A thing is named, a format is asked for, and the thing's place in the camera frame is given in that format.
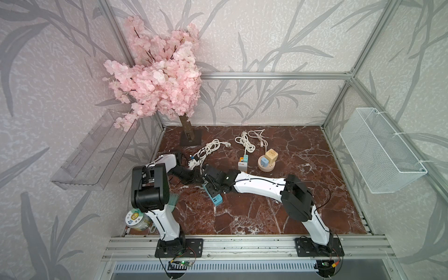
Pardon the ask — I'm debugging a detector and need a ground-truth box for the white cable of blue strip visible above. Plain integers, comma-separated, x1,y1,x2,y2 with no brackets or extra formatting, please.
188,139,232,176

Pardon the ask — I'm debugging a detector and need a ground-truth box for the blue power strip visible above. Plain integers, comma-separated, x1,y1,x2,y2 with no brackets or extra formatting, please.
203,183,223,206

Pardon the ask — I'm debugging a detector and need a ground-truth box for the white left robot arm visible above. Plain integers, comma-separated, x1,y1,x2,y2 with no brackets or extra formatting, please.
131,152,197,249

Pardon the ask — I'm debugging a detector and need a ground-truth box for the round pink socket base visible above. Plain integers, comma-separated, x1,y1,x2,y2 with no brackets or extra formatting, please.
257,156,275,173

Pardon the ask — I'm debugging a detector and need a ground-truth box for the white charger on orange strip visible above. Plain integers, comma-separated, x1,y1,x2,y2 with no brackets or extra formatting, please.
238,161,248,172

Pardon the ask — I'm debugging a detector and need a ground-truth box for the green dustpan brush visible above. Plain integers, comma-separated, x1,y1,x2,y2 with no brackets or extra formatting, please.
167,193,180,212

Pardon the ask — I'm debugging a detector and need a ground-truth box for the blue cube adapter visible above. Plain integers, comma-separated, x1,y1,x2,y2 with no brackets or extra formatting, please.
260,156,270,168

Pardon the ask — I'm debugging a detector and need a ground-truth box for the beige cube adapter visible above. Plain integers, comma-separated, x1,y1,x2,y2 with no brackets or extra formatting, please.
265,149,278,163

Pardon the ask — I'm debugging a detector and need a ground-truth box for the round tape tin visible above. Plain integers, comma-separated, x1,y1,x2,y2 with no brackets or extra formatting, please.
125,208,152,232

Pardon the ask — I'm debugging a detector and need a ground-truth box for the pink cherry blossom tree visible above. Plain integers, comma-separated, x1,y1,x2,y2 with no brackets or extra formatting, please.
104,16,202,138

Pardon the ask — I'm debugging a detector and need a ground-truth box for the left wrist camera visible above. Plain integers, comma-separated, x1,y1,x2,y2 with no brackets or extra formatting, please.
188,155,201,170

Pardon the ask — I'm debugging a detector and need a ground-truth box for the white cable of orange strip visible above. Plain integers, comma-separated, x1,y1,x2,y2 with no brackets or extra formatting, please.
234,131,256,157

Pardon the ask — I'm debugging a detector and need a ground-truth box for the thin white cable of round socket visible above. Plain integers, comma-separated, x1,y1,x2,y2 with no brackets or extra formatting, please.
247,128,270,152

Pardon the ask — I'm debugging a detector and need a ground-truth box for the clear acrylic wall shelf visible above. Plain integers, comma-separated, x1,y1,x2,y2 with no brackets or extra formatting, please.
50,110,140,191

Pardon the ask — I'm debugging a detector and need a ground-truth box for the white wire mesh basket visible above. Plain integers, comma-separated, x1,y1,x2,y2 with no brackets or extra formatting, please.
340,107,428,194

